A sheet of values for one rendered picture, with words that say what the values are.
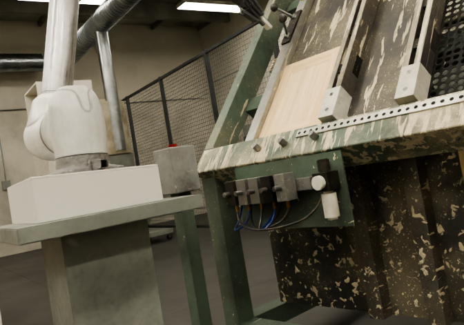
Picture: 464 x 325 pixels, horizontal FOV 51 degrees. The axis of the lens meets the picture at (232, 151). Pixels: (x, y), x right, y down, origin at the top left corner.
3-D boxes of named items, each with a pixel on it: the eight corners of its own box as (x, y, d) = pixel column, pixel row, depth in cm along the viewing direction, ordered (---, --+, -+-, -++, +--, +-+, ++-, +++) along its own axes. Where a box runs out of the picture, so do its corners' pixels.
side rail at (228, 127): (221, 163, 218) (204, 150, 213) (289, -5, 268) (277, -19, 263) (230, 161, 214) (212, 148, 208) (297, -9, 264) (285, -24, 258)
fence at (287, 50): (250, 148, 197) (244, 142, 195) (311, -12, 240) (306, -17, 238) (259, 145, 193) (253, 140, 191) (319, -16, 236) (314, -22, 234)
